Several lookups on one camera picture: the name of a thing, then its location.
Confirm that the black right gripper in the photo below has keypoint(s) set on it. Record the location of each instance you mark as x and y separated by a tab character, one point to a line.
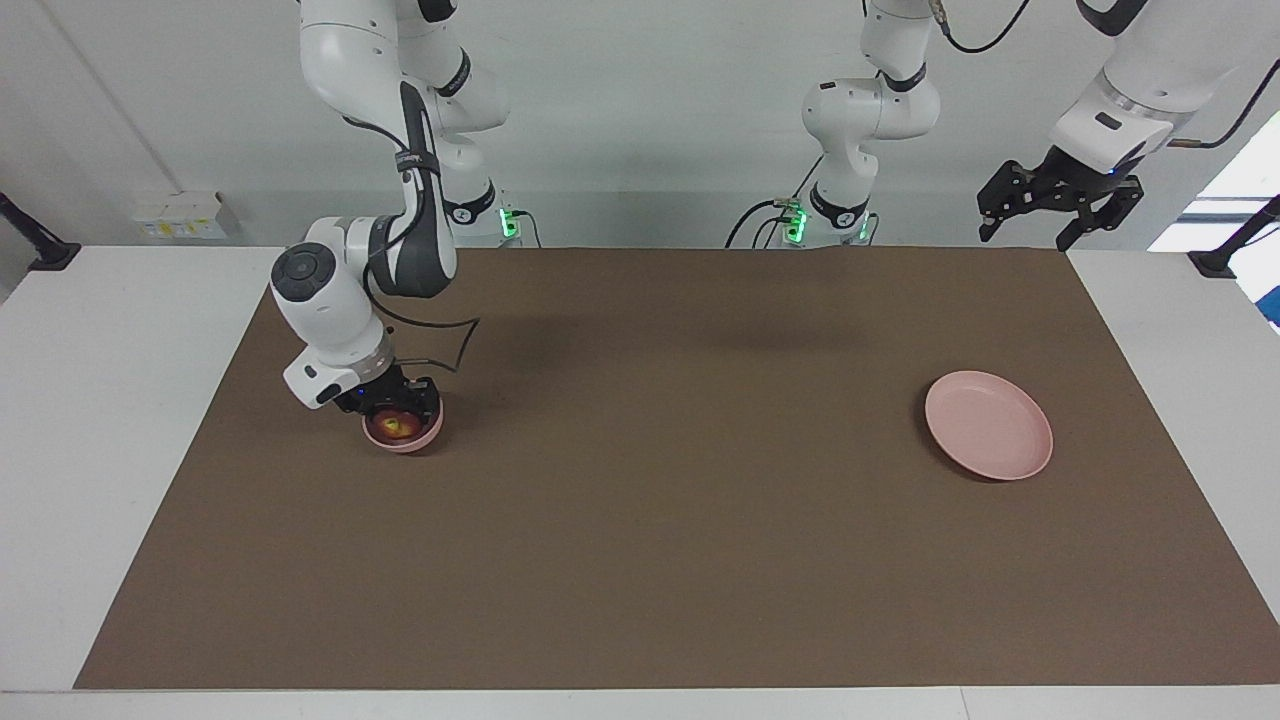
395	390

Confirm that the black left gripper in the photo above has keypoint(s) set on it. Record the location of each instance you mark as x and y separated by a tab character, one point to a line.
1085	182

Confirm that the dark red apple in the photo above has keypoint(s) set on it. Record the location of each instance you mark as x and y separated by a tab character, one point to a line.
398	426

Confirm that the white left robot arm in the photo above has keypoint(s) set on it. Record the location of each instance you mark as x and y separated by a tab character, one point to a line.
870	110

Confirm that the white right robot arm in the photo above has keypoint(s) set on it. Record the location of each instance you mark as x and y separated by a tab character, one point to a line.
330	310

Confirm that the pink bowl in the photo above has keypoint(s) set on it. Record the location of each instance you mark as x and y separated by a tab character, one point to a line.
405	446

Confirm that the pink plate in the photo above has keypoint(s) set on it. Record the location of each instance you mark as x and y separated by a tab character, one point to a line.
990	425

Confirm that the bright window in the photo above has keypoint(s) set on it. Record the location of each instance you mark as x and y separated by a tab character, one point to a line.
1240	180

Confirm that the blue object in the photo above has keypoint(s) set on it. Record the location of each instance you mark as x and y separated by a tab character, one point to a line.
1273	308

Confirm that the brown table mat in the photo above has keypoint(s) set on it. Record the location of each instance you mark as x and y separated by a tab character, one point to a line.
640	550

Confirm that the black clamp mount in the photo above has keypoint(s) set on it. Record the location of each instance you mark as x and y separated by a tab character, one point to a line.
1225	255
45	252

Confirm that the white wall socket box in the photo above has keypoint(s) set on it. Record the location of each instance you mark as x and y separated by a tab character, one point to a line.
180	215

